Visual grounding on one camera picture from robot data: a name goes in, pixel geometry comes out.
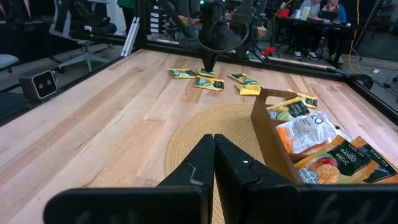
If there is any black labelled drawer rack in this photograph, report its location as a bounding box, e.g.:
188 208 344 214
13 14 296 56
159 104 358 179
148 10 163 35

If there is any black background desk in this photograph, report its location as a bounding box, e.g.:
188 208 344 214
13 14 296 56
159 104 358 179
272 14 365 68

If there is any small black camera box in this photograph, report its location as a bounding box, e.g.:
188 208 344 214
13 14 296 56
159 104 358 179
18 68 59 101

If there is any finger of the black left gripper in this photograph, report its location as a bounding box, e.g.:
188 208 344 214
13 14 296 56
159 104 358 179
201 52 211 73
210 52 219 72

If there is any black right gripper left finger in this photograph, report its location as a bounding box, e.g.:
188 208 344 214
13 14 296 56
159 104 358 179
157 133 216 224

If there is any plain yellow tea bag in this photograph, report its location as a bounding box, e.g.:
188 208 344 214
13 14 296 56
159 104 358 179
234 83 262 96

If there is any white office chair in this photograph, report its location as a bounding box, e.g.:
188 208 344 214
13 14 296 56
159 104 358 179
49 0 118 73

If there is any white aluminium profile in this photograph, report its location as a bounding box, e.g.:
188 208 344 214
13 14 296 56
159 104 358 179
120 17 141 58

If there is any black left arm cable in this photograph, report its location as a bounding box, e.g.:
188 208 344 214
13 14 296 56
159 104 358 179
160 0 251 54

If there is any grey chair seat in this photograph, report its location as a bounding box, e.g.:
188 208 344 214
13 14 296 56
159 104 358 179
0 54 20 74

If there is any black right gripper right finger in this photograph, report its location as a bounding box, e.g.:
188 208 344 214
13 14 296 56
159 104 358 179
214 133 299 224

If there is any yellow hanging cable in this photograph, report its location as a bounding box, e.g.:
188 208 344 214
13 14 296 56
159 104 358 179
347 0 362 73

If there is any brown wooden tea organizer box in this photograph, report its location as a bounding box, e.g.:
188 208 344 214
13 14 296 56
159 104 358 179
250 88 398 185

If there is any round woven straw placemat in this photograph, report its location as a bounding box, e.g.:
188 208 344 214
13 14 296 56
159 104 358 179
164 103 265 224

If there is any person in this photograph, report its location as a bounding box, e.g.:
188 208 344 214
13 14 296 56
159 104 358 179
116 0 137 34
293 0 323 60
320 0 348 65

